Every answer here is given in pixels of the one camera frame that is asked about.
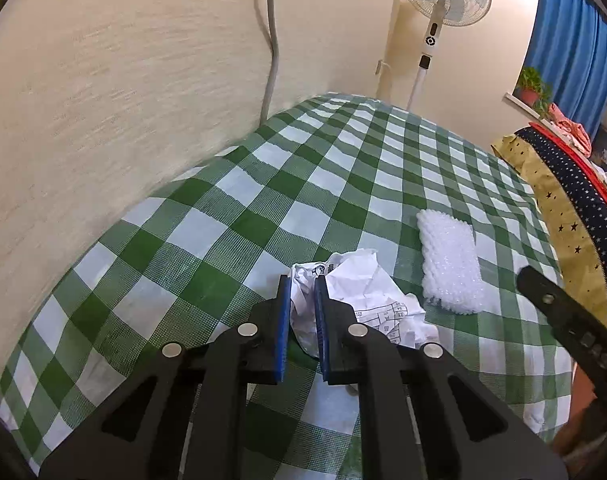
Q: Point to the blue curtain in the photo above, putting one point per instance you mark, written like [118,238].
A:
[578,50]

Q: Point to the pink folded cloth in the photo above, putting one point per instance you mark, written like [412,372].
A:
[571,127]

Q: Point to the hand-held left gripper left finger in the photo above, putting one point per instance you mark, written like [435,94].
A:
[282,330]

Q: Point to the person's right forearm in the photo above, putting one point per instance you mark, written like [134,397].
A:
[576,425]

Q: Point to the potted green plant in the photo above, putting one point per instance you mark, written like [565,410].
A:
[531,85]

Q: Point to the yellow star bed sheet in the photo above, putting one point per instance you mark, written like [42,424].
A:
[558,230]

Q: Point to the bubble wrap sheet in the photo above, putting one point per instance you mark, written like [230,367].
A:
[451,265]

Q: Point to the small white wall plug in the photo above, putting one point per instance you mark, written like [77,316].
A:
[380,67]

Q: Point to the green checked tablecloth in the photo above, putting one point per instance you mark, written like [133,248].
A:
[283,200]

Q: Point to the navy star blanket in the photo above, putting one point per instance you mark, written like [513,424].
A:
[583,210]

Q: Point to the white printed paper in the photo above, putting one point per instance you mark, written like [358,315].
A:
[363,280]

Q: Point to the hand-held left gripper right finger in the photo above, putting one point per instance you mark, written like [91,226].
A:
[322,330]

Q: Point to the white windowsill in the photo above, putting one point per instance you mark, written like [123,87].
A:
[521,104]

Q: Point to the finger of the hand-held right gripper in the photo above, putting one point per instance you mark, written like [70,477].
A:
[541,290]

